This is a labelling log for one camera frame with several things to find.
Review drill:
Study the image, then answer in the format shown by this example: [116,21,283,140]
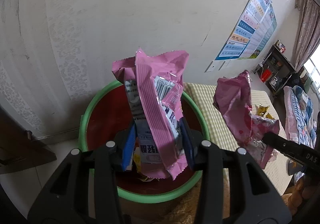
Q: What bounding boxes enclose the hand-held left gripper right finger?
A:
[179,118,293,224]

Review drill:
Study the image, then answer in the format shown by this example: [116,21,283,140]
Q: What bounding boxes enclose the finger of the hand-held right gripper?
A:
[262,132,304,162]

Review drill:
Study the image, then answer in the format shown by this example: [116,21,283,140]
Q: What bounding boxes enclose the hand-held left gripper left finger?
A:
[27,124,138,224]

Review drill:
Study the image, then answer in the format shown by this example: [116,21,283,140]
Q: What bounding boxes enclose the torn yellow box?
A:
[134,145,160,182]

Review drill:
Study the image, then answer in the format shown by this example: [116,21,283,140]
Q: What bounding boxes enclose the red bin with green rim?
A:
[79,79,210,204]

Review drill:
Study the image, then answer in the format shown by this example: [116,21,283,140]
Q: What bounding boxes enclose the pink foil wrapper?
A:
[213,70,280,169]

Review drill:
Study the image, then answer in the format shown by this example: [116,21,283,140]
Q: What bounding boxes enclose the pink striped snack bag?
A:
[112,48,189,181]

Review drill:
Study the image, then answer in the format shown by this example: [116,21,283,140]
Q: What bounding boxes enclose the person's right forearm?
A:
[282,176,318,217]

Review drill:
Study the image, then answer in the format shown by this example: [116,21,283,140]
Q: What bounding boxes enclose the blue pink bed blanket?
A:
[283,85,320,149]

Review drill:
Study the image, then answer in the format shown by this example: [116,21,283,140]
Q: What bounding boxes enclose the small yellow wrapper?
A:
[255,104,271,116]

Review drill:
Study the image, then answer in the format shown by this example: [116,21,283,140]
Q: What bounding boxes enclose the red bag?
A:
[260,69,272,82]

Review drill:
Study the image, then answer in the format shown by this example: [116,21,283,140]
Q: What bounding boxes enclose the window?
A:
[304,56,320,94]

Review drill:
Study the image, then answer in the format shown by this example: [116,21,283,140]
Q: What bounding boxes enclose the dark metal shelf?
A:
[254,40,298,97]

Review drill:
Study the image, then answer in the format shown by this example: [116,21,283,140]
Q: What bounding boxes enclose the pink patterned curtain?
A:
[295,0,320,72]

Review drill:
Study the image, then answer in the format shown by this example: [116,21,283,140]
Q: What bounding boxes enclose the white wall switch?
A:
[204,61,220,72]

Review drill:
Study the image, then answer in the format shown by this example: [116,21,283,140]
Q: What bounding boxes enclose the pale chart wall poster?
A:
[237,4,274,59]

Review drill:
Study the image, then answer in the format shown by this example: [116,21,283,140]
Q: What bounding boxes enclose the blue wall poster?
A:
[214,0,272,61]

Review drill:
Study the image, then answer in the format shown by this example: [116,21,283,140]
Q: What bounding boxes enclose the green wall poster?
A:
[250,11,277,59]

